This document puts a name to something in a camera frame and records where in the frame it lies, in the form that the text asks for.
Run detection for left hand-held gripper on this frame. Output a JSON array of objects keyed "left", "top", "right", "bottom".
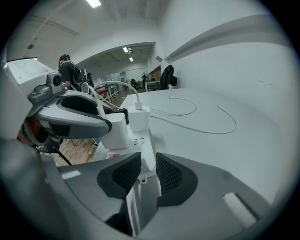
[{"left": 0, "top": 58, "right": 120, "bottom": 153}]

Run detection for black plug with cable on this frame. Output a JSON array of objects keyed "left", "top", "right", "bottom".
[{"left": 117, "top": 108, "right": 129, "bottom": 125}]

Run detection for white charging cable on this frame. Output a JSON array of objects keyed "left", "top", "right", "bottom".
[{"left": 88, "top": 85, "right": 238, "bottom": 135}]

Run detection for small white charger adapter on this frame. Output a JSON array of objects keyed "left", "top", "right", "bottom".
[{"left": 127, "top": 105, "right": 150, "bottom": 132}]

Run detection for large white charger adapter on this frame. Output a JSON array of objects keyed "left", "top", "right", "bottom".
[{"left": 100, "top": 114, "right": 130, "bottom": 150}]

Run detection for white table with thin legs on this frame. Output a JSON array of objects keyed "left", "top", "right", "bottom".
[{"left": 144, "top": 80, "right": 160, "bottom": 92}]

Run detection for white metal rack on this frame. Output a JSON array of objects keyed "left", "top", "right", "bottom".
[{"left": 94, "top": 82, "right": 121, "bottom": 99}]

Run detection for black chair with jacket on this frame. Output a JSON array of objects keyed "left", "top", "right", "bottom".
[{"left": 159, "top": 64, "right": 178, "bottom": 90}]

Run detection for white power strip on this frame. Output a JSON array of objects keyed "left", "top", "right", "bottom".
[{"left": 92, "top": 112, "right": 157, "bottom": 184}]

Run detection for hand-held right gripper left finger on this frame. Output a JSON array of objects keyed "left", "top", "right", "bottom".
[{"left": 57, "top": 151, "right": 142, "bottom": 235}]

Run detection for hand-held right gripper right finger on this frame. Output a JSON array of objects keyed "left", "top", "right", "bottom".
[{"left": 144, "top": 152, "right": 273, "bottom": 238}]

